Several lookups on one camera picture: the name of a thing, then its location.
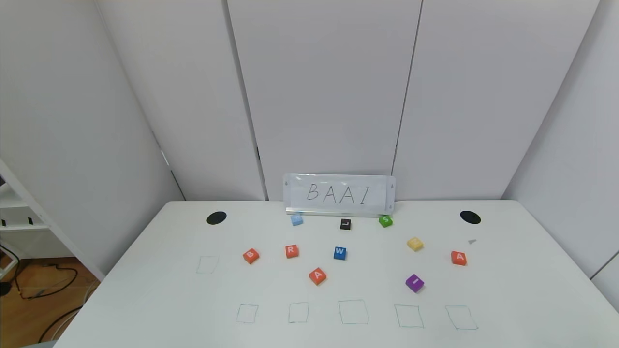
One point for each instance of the green letter S block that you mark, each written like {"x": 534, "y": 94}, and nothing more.
{"x": 385, "y": 221}

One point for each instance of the blue letter W block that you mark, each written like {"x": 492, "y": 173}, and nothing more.
{"x": 340, "y": 253}

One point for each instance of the black round table grommet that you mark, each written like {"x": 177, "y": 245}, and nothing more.
{"x": 470, "y": 217}
{"x": 216, "y": 218}

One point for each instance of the purple letter I block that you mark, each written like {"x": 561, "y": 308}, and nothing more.
{"x": 414, "y": 282}

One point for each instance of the white shelf unit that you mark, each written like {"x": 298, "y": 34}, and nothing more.
{"x": 29, "y": 208}

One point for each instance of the orange letter R block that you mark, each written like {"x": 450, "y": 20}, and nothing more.
{"x": 291, "y": 251}

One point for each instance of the white BAAI letter sign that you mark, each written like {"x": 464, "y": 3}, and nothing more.
{"x": 338, "y": 191}

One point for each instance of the light blue letter block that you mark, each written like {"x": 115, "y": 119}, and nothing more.
{"x": 297, "y": 220}

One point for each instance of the yellow letter block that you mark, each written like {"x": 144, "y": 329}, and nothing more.
{"x": 415, "y": 243}

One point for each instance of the orange letter B block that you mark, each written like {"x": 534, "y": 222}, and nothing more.
{"x": 251, "y": 255}

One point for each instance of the orange letter A block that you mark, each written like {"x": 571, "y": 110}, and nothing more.
{"x": 317, "y": 276}
{"x": 459, "y": 258}

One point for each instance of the black letter L block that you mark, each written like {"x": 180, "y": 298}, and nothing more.
{"x": 345, "y": 224}

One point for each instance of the aluminium sign holder rail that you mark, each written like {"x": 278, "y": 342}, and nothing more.
{"x": 333, "y": 211}

